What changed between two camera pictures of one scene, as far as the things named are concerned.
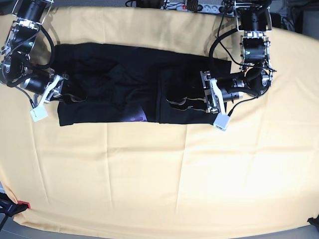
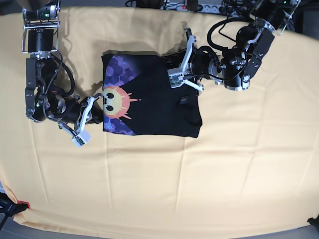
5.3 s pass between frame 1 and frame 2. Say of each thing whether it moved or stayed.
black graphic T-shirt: moved
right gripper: moved
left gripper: moved
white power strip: stayed
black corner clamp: stayed
